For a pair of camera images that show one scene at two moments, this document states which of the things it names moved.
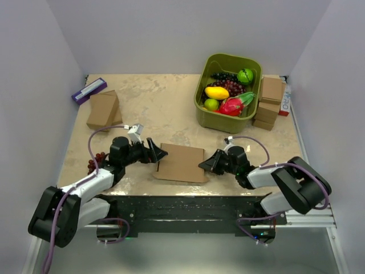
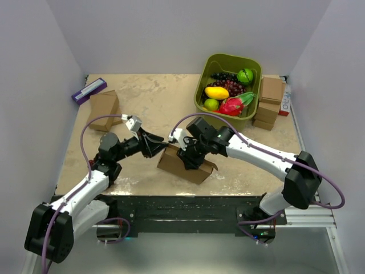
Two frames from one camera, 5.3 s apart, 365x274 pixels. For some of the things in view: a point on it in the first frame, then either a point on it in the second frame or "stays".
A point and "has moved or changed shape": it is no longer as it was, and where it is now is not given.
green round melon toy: (244, 76) stays
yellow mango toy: (217, 93) stays
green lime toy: (211, 104) stays
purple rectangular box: (84, 93) stays
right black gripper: (212, 164) to (190, 161)
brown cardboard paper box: (181, 164) has moved or changed shape
